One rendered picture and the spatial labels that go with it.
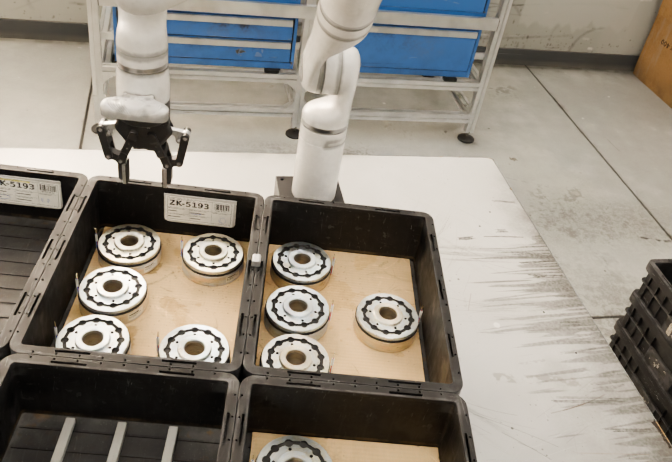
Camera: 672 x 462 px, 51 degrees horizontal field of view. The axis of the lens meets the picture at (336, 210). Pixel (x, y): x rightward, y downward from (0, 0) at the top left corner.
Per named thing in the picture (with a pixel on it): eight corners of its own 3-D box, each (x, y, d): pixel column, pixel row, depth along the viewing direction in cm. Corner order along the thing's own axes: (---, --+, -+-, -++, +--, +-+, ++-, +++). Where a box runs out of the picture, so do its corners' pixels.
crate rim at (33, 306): (91, 185, 123) (90, 173, 121) (264, 204, 125) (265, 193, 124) (6, 364, 91) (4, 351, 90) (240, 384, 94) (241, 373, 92)
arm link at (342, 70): (359, 38, 133) (345, 117, 143) (310, 33, 132) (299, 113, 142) (365, 61, 126) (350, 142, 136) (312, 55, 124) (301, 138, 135)
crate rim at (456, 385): (460, 404, 96) (465, 393, 95) (240, 385, 94) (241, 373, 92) (429, 223, 128) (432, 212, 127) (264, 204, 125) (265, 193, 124)
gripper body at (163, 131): (177, 82, 105) (177, 136, 111) (119, 76, 105) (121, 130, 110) (168, 107, 99) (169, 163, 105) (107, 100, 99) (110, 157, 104)
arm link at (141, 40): (120, 45, 103) (114, 73, 96) (115, -63, 93) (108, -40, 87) (169, 48, 104) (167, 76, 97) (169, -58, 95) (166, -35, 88)
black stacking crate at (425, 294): (443, 445, 102) (462, 395, 95) (237, 427, 100) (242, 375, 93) (417, 262, 134) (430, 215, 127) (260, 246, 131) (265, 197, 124)
